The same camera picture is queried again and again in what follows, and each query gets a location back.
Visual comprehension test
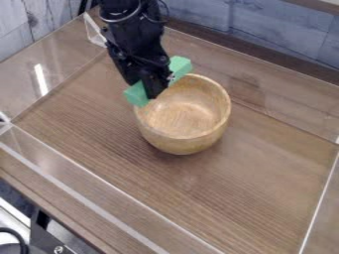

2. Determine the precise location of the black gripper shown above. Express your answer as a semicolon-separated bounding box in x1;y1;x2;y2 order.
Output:
100;13;172;99

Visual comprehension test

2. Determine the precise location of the black table frame leg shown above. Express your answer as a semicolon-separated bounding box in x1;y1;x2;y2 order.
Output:
29;209;90;254

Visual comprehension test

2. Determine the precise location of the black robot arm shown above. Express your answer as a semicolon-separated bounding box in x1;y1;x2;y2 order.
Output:
97;0;172;99

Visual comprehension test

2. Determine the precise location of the green rectangular stick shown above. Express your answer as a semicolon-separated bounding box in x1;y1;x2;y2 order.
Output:
122;56;192;107

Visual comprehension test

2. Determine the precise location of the wooden bowl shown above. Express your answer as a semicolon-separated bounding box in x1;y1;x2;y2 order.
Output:
133;73;232;155

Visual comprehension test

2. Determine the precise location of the clear acrylic enclosure wall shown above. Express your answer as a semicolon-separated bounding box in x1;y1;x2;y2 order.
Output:
0;113;223;254

